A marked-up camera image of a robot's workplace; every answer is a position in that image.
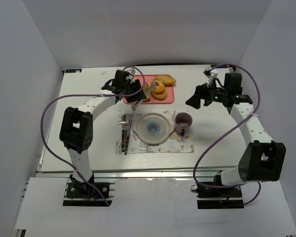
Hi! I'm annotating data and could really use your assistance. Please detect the metal serving tongs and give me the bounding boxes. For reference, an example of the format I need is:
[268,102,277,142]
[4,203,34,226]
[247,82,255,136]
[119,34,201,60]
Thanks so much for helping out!
[131,79,156,111]

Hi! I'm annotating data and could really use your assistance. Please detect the glazed top donut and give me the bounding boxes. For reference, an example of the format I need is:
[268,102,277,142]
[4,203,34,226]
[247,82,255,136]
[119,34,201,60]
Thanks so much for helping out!
[152,80,165,94]

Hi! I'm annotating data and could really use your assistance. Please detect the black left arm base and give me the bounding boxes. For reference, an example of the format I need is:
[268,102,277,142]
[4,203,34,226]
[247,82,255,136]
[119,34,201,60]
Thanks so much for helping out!
[63,174,115,207]

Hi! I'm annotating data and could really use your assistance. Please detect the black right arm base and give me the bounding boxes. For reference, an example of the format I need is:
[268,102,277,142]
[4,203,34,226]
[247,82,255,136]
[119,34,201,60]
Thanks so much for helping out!
[190,184,244,210]

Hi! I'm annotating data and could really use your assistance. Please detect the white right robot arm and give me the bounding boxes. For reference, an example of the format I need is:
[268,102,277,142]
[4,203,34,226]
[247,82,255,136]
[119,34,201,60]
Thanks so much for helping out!
[186,69,286,189]

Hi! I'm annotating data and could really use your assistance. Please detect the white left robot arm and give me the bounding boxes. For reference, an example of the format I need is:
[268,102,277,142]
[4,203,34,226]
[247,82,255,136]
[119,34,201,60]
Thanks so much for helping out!
[59,68,145,184]

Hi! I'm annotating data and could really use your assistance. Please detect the seeded bread slice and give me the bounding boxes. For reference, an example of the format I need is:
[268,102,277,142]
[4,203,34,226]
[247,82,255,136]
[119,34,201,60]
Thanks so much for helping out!
[143,83,150,102]

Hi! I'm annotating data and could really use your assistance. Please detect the oval bread roll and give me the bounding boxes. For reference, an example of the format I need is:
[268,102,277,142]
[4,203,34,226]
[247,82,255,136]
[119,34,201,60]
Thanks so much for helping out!
[155,75,176,86]

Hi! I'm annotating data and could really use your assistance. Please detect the purple mug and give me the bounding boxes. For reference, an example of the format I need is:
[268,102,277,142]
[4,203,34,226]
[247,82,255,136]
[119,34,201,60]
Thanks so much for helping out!
[174,113,193,137]

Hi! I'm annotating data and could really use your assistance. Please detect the pink plastic tray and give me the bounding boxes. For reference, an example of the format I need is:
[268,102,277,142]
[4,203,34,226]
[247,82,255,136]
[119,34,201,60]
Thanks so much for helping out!
[123,75,175,105]

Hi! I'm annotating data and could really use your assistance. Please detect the lower donut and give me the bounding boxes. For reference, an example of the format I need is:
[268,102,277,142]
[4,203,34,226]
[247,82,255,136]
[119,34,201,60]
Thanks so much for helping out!
[152,89,167,100]

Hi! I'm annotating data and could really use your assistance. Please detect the blue right corner sticker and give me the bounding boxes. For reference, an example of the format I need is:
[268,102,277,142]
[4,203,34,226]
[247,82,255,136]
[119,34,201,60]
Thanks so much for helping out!
[219,65,228,69]

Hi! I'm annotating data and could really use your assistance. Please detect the blue corner sticker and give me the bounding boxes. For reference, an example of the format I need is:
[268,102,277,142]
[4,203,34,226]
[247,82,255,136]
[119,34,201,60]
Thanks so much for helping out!
[65,69,82,74]
[219,65,228,69]

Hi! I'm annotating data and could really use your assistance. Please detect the metal knife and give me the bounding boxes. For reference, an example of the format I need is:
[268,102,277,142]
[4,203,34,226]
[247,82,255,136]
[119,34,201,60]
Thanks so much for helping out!
[124,114,134,155]

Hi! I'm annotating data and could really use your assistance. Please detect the metal fork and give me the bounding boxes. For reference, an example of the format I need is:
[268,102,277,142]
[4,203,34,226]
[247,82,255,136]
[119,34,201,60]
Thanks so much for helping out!
[121,114,130,153]

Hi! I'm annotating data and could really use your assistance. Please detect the floral placemat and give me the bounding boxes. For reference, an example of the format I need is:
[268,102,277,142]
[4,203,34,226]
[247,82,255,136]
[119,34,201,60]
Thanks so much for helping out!
[115,110,194,154]

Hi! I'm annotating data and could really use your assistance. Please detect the blue left corner sticker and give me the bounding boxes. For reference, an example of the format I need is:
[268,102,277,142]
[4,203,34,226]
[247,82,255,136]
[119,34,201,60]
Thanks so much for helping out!
[65,69,82,74]

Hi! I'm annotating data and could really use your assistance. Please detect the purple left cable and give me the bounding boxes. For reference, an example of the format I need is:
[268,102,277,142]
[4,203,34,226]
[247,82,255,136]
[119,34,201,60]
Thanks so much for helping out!
[40,66,146,206]

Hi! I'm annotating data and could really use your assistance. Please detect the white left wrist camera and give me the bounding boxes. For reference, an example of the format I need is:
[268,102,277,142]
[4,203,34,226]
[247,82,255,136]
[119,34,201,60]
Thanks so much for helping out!
[124,67,136,79]

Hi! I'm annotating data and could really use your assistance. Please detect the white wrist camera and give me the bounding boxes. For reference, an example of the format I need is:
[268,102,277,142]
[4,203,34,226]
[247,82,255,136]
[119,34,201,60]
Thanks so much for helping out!
[124,67,136,79]
[203,66,218,87]

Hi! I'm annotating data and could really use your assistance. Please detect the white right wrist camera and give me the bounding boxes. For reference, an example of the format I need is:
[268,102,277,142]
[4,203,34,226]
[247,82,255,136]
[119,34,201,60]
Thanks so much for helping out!
[203,66,218,87]

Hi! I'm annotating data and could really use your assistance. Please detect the round plate with handles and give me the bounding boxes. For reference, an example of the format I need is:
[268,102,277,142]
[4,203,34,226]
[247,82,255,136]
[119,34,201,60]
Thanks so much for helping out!
[132,113,174,145]

